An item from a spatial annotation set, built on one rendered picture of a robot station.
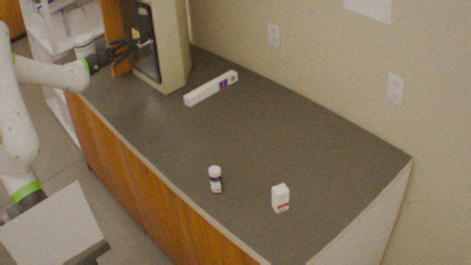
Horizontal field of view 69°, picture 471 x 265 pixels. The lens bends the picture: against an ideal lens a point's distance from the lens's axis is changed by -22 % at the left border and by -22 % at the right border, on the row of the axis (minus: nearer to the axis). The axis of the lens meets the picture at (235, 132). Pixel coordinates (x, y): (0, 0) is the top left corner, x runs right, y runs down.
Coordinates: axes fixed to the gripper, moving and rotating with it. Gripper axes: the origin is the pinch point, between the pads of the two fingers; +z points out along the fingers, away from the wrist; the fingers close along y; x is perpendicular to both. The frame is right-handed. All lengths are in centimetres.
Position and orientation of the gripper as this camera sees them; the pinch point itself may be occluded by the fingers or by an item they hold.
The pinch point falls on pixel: (135, 43)
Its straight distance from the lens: 185.3
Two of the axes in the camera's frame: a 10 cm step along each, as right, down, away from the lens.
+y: -0.9, -8.1, -5.8
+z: 7.5, -4.4, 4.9
